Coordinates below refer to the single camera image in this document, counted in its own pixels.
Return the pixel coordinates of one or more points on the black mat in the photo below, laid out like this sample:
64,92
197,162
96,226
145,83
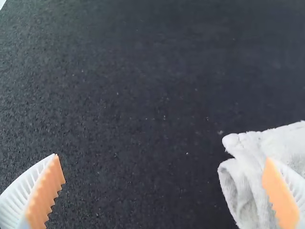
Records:
143,95

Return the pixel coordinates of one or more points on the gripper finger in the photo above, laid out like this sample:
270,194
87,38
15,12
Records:
35,195
283,198

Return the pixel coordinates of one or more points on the pale towel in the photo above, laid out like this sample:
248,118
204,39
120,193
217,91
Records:
243,190

